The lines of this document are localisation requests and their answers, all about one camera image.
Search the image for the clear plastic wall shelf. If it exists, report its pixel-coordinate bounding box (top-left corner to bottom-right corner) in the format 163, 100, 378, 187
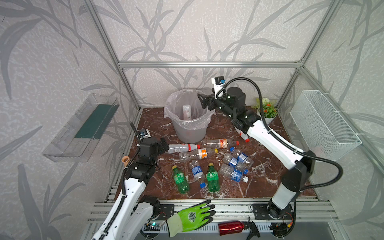
43, 94, 120, 163

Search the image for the clear bottle orange label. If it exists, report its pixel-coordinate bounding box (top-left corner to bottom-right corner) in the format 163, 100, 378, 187
179, 148, 218, 162

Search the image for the green work glove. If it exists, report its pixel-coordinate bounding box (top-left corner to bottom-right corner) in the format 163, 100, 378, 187
167, 200, 216, 238

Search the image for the clear bottle red label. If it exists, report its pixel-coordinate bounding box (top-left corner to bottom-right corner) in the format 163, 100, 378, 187
202, 139, 240, 149

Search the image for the aluminium frame rail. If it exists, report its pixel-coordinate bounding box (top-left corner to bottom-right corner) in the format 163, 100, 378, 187
118, 61, 302, 69

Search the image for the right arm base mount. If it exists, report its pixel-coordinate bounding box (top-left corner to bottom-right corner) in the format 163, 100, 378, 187
251, 203, 295, 221

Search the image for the grey bin with plastic liner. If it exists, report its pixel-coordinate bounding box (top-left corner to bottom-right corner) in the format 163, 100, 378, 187
164, 89, 216, 144

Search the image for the small terracotta vase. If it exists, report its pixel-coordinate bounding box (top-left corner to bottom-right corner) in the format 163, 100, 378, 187
122, 156, 131, 167

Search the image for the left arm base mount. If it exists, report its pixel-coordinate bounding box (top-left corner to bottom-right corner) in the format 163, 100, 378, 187
148, 204, 175, 222

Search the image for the white wire mesh basket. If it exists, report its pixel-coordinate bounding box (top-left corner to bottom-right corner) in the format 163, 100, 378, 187
290, 90, 362, 161

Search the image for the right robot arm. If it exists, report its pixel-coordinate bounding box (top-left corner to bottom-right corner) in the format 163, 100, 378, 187
198, 87, 344, 219

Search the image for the green circuit board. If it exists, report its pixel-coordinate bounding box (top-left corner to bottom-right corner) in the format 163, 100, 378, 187
142, 223, 163, 233

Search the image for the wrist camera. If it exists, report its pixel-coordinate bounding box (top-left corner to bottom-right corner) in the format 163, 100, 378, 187
212, 76, 226, 94
138, 129, 151, 140

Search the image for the clear bottle blue label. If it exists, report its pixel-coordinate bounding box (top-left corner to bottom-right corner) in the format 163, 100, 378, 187
189, 160, 207, 189

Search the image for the green bottle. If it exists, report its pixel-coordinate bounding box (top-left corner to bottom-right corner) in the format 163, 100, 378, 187
172, 166, 190, 194
206, 163, 220, 193

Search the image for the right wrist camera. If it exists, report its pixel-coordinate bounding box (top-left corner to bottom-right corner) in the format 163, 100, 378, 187
212, 76, 226, 94

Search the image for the red spray bottle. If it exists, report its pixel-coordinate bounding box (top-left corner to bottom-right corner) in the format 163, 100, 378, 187
218, 217, 261, 240

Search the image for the potted plant in white pot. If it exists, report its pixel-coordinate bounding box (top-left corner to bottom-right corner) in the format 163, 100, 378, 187
252, 98, 278, 125

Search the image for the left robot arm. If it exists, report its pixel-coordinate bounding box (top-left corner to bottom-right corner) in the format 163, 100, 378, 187
92, 137, 169, 240

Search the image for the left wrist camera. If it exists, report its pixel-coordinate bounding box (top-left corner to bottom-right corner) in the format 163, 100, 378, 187
138, 129, 151, 140

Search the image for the white bottle red cap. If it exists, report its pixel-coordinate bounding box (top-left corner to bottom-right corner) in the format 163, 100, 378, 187
183, 105, 192, 121
168, 144, 201, 153

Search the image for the white bottle red cap front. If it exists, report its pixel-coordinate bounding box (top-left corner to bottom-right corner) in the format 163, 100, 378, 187
183, 105, 192, 121

